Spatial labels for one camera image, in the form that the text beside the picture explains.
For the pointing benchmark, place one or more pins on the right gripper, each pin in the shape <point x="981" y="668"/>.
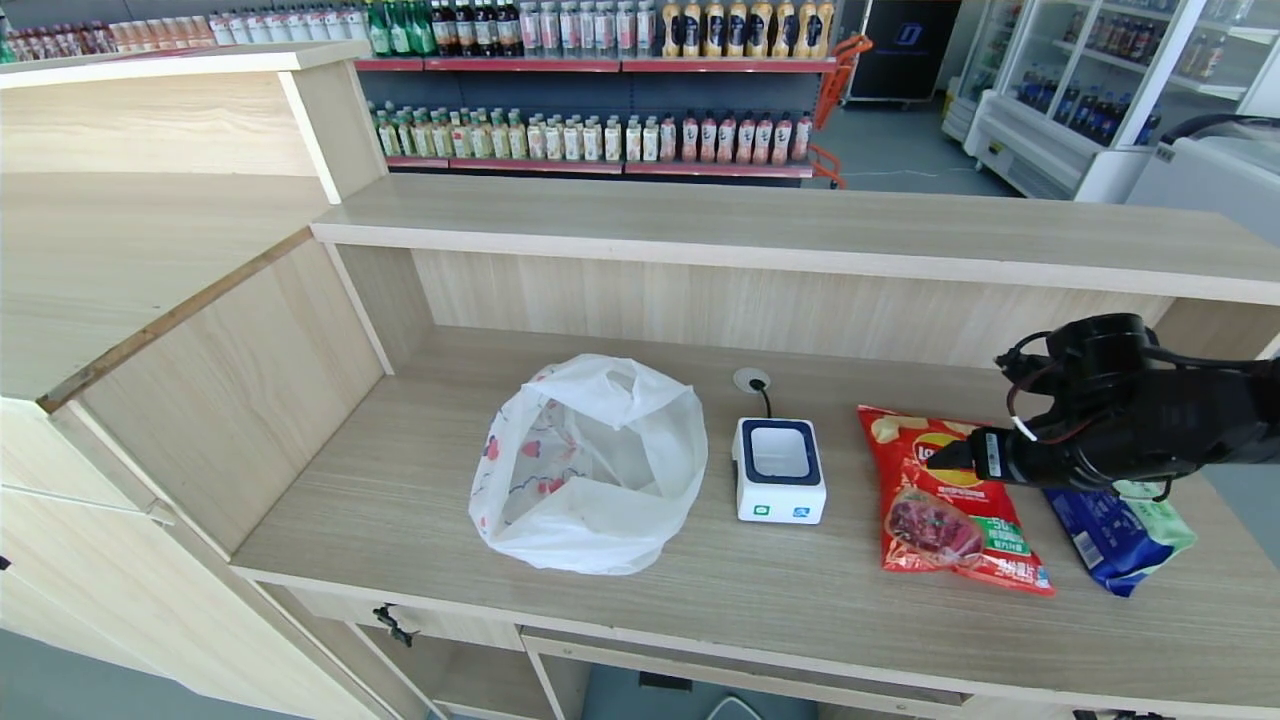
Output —
<point x="1040" y="460"/>

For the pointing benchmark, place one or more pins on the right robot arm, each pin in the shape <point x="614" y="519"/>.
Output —
<point x="1190" y="405"/>

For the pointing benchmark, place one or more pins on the red chip bag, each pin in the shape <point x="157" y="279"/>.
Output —
<point x="940" y="520"/>

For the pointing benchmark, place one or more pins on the white barcode scanner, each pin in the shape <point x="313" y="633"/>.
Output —
<point x="780" y="490"/>

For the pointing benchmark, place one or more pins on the white plastic shopping bag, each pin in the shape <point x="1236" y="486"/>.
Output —
<point x="600" y="480"/>

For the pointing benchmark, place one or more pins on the orange shopping cart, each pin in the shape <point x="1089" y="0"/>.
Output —
<point x="835" y="75"/>

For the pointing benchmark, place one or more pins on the blue and green snack pack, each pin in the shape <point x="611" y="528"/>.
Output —
<point x="1110" y="540"/>

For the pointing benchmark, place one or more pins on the wooden drawer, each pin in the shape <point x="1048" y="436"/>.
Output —
<point x="740" y="670"/>

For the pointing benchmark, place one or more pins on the wooden counter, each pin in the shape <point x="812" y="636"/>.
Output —
<point x="700" y="280"/>

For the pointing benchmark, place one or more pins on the white glass door fridge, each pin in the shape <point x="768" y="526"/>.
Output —
<point x="1050" y="150"/>

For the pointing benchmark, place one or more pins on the row of bottles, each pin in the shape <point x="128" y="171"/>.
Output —
<point x="600" y="28"/>
<point x="1090" y="110"/>
<point x="180" y="30"/>
<point x="600" y="140"/>

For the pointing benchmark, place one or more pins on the white chest freezer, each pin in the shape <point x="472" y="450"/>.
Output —
<point x="1210" y="175"/>

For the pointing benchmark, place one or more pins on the black cabinet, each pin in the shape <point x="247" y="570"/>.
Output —
<point x="900" y="50"/>

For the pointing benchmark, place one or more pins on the red shop shelf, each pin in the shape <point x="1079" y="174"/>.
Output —
<point x="600" y="88"/>

